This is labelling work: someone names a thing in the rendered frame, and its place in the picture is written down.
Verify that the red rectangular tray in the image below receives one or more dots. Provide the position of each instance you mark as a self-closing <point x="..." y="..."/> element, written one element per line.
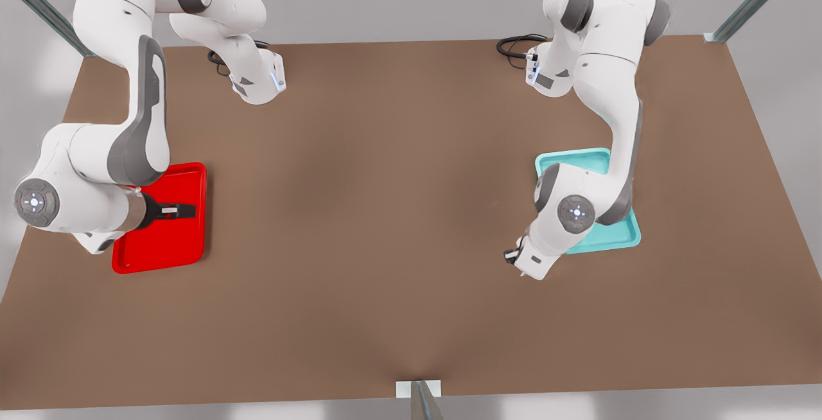
<point x="167" y="246"/>

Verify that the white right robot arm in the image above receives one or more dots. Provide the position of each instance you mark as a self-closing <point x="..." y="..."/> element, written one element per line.
<point x="96" y="150"/>

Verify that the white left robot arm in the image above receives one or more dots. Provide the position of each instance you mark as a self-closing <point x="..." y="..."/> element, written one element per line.
<point x="610" y="41"/>

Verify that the teal rectangular tray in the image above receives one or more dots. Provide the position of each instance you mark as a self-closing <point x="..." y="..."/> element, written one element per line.
<point x="578" y="160"/>

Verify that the silver frame post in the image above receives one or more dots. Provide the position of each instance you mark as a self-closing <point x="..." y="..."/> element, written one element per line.
<point x="38" y="4"/>
<point x="420" y="397"/>
<point x="751" y="2"/>

